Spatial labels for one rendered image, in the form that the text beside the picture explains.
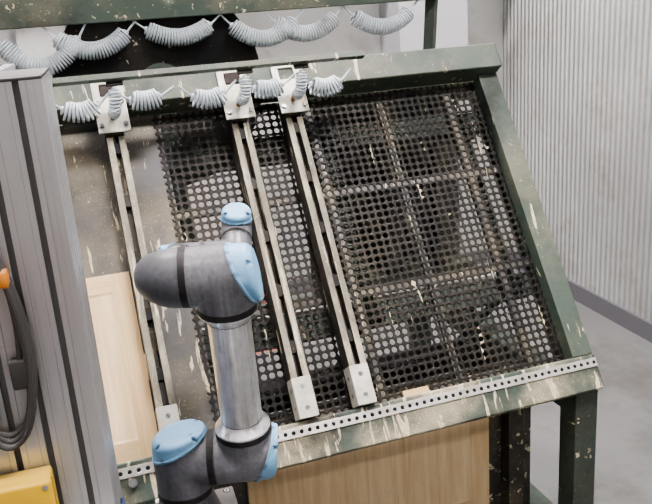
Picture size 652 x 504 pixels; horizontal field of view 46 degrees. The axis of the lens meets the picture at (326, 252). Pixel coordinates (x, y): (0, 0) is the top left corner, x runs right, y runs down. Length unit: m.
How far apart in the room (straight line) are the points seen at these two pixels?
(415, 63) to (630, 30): 2.37
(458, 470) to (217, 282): 1.73
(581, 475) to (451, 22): 3.60
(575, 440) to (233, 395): 1.59
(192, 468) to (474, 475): 1.55
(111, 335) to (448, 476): 1.32
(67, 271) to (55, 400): 0.20
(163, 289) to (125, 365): 0.98
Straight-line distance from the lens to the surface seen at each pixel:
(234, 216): 1.89
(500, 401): 2.62
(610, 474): 3.87
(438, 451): 2.89
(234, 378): 1.55
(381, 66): 2.86
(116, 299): 2.46
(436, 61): 2.95
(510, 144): 2.96
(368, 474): 2.81
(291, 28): 3.15
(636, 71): 5.03
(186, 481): 1.69
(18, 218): 1.14
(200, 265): 1.43
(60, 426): 1.25
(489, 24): 6.29
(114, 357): 2.42
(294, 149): 2.64
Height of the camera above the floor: 2.08
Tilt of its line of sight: 17 degrees down
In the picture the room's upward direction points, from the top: 4 degrees counter-clockwise
